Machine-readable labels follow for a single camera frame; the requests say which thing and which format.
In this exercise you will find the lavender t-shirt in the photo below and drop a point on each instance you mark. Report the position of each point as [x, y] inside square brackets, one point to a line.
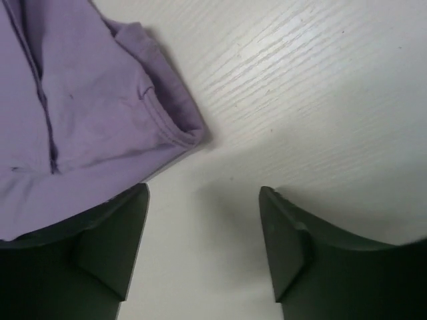
[89, 108]

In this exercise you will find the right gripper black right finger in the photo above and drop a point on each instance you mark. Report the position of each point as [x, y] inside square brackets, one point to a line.
[320, 271]

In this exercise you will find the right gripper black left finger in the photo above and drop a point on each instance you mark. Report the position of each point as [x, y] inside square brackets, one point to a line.
[80, 268]

